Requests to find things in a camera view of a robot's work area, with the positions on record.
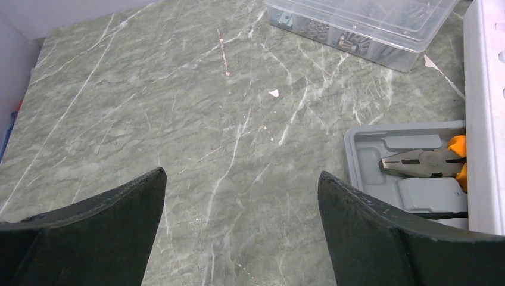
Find orange handled combination pliers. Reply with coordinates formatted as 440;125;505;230
378;135;468;192

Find clear plastic screw organizer box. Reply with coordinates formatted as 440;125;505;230
265;0;457;73

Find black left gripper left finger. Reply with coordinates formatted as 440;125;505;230
1;167;167;285

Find white power strip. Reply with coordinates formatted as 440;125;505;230
463;1;504;235

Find grey open tool case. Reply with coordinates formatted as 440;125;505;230
344;120;469;229

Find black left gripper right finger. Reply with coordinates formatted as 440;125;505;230
317;171;504;285

